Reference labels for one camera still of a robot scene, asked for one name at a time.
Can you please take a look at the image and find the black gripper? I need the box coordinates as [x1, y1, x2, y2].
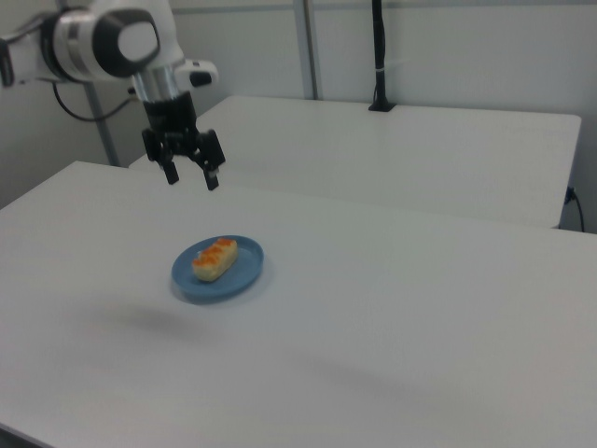
[141, 91, 227, 191]

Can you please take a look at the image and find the bread with orange topping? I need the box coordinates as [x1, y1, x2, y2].
[191, 237, 239, 284]

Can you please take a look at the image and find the blue oval plate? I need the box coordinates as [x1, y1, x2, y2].
[171, 234, 266, 306]

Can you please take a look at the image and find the white rectangular table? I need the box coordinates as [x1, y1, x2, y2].
[127, 94, 583, 231]

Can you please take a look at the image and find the grey metal partition post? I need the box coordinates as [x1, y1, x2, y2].
[81, 81, 123, 168]
[292, 0, 324, 101]

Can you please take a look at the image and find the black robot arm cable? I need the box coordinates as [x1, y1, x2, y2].
[51, 81, 137, 123]

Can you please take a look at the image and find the black camera stand pole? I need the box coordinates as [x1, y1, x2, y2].
[368, 0, 398, 114]

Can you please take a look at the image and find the black power cable with plug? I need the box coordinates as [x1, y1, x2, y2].
[565, 186, 587, 233]

